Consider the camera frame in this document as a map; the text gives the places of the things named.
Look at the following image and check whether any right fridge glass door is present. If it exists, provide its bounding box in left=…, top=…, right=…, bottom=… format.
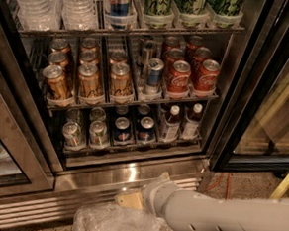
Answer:
left=208, top=0, right=289, bottom=173

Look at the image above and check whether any stainless steel display fridge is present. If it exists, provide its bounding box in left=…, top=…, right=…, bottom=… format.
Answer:
left=0, top=0, right=289, bottom=231

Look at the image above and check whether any fridge glass door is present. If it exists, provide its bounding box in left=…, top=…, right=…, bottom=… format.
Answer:
left=0, top=70, right=54, bottom=198
left=208, top=0, right=289, bottom=173

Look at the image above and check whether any middle green lacroix can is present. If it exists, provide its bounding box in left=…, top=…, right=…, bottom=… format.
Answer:
left=175, top=0, right=206, bottom=15

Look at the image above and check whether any clear plastic wrap bundle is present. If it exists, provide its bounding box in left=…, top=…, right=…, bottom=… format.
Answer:
left=73, top=203, right=171, bottom=231

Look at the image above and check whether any coca-cola can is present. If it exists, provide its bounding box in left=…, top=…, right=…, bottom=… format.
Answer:
left=186, top=36, right=204, bottom=53
left=162, top=36, right=180, bottom=53
left=163, top=48, right=185, bottom=77
left=167, top=60, right=191, bottom=93
left=194, top=59, right=221, bottom=92
left=191, top=46, right=212, bottom=78

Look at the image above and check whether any silver can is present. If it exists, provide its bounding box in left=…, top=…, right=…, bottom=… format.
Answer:
left=65, top=108, right=83, bottom=126
left=62, top=121, right=83, bottom=147
left=89, top=120, right=108, bottom=146
left=89, top=107, right=106, bottom=122

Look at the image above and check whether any water bottle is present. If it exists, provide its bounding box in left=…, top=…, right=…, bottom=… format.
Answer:
left=17, top=0, right=61, bottom=31
left=61, top=0, right=98, bottom=31

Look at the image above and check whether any left white-cap bottle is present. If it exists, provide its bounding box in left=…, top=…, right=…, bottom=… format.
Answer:
left=160, top=106, right=180, bottom=141

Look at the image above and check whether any middle left coca-cola can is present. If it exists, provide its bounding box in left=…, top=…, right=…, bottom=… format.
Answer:
left=163, top=48, right=185, bottom=77

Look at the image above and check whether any left water bottle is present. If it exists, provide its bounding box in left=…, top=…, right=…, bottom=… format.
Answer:
left=17, top=0, right=61, bottom=31

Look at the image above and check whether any front third-column orange can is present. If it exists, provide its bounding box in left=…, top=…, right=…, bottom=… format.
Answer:
left=110, top=63, right=133, bottom=97

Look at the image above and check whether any front left silver can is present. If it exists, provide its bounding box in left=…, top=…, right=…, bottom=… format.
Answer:
left=62, top=121, right=83, bottom=147

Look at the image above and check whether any back left silver can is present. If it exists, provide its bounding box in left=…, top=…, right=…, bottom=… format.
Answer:
left=65, top=108, right=83, bottom=126

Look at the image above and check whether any right green lacroix can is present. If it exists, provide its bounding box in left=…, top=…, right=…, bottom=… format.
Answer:
left=208, top=0, right=244, bottom=16

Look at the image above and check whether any green lacroix can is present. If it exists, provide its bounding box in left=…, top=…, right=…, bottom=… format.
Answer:
left=208, top=0, right=244, bottom=16
left=144, top=0, right=171, bottom=16
left=175, top=0, right=206, bottom=15

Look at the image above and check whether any back left coca-cola can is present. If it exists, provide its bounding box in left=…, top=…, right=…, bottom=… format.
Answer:
left=162, top=36, right=180, bottom=53

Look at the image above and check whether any back left orange can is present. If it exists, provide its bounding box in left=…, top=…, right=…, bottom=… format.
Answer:
left=51, top=38, right=71, bottom=54

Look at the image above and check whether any front second-column orange can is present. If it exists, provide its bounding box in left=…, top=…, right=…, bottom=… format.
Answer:
left=78, top=63, right=103, bottom=99

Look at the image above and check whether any middle left orange can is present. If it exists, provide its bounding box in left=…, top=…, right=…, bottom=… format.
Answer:
left=48, top=51, right=70, bottom=73

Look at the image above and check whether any small red bull can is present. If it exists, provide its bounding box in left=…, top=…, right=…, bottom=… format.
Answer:
left=145, top=58, right=165, bottom=95

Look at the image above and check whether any middle right coca-cola can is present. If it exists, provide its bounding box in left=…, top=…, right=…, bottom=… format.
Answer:
left=191, top=46, right=212, bottom=78

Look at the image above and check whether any right water bottle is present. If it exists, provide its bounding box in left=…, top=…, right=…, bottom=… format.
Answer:
left=61, top=0, right=98, bottom=31

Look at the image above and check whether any white-cap bottle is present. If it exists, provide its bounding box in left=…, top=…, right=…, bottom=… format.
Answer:
left=160, top=106, right=180, bottom=141
left=181, top=103, right=203, bottom=140

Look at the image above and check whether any yellow black wheeled stand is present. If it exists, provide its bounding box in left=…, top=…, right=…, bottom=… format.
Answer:
left=270, top=172, right=289, bottom=199

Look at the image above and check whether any left fridge glass door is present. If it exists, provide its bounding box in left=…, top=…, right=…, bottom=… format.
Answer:
left=0, top=70, right=54, bottom=198

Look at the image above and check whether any right white-cap bottle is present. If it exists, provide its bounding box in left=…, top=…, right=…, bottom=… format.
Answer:
left=181, top=103, right=203, bottom=140

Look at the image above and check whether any pepsi can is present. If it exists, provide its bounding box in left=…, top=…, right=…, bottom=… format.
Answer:
left=138, top=117, right=155, bottom=142
left=115, top=105, right=129, bottom=117
left=137, top=104, right=151, bottom=118
left=114, top=117, right=132, bottom=142

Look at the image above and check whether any front left orange can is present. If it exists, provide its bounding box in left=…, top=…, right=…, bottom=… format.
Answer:
left=43, top=65, right=71, bottom=100

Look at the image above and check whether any left green lacroix can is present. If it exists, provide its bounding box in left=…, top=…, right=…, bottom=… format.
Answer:
left=144, top=0, right=171, bottom=16

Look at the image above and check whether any front left coca-cola can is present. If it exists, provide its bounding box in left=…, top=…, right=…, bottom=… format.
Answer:
left=167, top=60, right=191, bottom=93

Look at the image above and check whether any back second-column orange can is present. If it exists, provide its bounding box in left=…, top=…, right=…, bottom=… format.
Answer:
left=81, top=37, right=100, bottom=52

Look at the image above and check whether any front right coca-cola can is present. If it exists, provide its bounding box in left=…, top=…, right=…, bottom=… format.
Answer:
left=194, top=59, right=221, bottom=92

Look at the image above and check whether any tall red bull can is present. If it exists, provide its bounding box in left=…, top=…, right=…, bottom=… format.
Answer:
left=109, top=0, right=131, bottom=17

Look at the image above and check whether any third-column orange can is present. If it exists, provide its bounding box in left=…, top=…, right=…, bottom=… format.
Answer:
left=110, top=63, right=133, bottom=97
left=109, top=50, right=128, bottom=65

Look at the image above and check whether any orange extension cable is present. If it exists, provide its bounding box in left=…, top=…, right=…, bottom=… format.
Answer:
left=203, top=171, right=234, bottom=231

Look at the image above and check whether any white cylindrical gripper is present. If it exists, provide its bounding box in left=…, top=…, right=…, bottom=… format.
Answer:
left=115, top=172, right=180, bottom=218

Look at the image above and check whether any back right coca-cola can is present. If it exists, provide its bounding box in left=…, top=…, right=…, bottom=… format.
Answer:
left=186, top=36, right=204, bottom=53

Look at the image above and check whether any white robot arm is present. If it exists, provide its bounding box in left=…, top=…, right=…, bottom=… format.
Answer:
left=115, top=173, right=289, bottom=231

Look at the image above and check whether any middle second-column orange can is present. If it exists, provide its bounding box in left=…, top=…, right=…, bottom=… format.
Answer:
left=79, top=51, right=100, bottom=64

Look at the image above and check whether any back third-column orange can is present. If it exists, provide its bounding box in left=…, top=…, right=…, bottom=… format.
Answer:
left=109, top=50, right=128, bottom=65

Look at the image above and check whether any second-column orange can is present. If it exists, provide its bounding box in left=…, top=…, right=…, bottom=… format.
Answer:
left=78, top=63, right=103, bottom=99
left=81, top=37, right=100, bottom=52
left=79, top=51, right=100, bottom=64

